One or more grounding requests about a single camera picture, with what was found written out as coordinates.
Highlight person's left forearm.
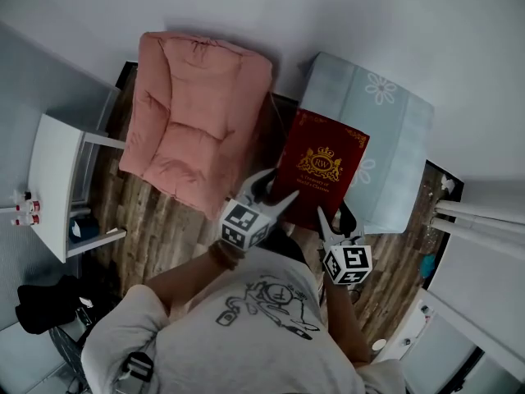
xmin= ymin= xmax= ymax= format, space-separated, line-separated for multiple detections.
xmin=145 ymin=250 xmax=231 ymax=320

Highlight black bag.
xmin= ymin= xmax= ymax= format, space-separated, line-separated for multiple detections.
xmin=15 ymin=274 xmax=98 ymax=337

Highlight white glass-door cabinet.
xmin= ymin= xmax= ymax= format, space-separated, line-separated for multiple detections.
xmin=368 ymin=289 xmax=525 ymax=394

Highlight light blue covered side table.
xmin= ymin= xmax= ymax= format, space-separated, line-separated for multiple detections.
xmin=298 ymin=51 xmax=436 ymax=236

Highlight person's right forearm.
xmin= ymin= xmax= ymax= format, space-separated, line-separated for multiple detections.
xmin=322 ymin=282 xmax=373 ymax=365

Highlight small teal object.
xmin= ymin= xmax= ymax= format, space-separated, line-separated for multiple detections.
xmin=419 ymin=254 xmax=438 ymax=279

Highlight black strap buckle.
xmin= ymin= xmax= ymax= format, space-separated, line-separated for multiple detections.
xmin=120 ymin=352 xmax=156 ymax=382

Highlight plain white side table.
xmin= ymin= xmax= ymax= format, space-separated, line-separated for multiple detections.
xmin=27 ymin=112 xmax=129 ymax=264

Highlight red book with gold crest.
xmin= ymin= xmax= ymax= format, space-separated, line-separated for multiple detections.
xmin=270 ymin=108 xmax=372 ymax=231

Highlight dark teal waste bin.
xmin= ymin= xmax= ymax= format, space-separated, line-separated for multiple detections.
xmin=66 ymin=215 xmax=100 ymax=245

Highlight white pipe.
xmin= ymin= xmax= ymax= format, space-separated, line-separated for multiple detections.
xmin=433 ymin=199 xmax=525 ymax=230
xmin=434 ymin=215 xmax=525 ymax=247

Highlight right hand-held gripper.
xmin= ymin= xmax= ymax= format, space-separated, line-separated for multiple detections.
xmin=317 ymin=200 xmax=373 ymax=287

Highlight pink cushioned armchair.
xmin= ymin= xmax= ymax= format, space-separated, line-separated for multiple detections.
xmin=117 ymin=30 xmax=274 ymax=222

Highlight brown bead bracelet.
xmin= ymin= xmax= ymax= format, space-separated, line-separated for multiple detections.
xmin=206 ymin=240 xmax=241 ymax=271

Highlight person's black trousers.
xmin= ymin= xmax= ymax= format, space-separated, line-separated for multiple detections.
xmin=265 ymin=227 xmax=313 ymax=271

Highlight person's grey printed t-shirt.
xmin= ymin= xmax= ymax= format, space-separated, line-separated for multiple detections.
xmin=81 ymin=245 xmax=408 ymax=394

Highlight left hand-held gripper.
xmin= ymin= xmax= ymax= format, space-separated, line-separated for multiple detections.
xmin=218 ymin=167 xmax=301 ymax=251

